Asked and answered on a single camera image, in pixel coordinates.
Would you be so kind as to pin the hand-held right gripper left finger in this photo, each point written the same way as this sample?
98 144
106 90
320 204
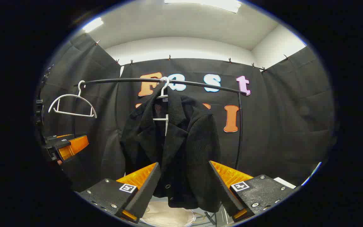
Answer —
148 186

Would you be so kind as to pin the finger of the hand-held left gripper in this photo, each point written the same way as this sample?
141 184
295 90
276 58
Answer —
74 147
58 138

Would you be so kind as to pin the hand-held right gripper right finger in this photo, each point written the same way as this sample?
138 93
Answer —
222 186

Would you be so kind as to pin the white fabric laundry hamper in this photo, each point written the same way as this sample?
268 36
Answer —
169 216

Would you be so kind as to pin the black ribbed jacket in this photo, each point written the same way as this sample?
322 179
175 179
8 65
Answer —
187 151

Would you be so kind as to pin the white clothes hanger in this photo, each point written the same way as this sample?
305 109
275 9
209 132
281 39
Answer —
160 119
71 95

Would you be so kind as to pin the black clothes rack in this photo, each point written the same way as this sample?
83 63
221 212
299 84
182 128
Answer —
121 80

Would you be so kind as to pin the white flat object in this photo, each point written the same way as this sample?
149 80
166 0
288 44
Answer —
284 182

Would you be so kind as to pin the black backdrop cloth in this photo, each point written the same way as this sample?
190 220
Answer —
295 126

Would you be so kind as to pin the ceiling light panel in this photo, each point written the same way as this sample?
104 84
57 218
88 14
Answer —
206 3
92 24

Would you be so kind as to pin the row of black clips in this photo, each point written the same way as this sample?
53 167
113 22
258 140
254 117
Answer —
169 57

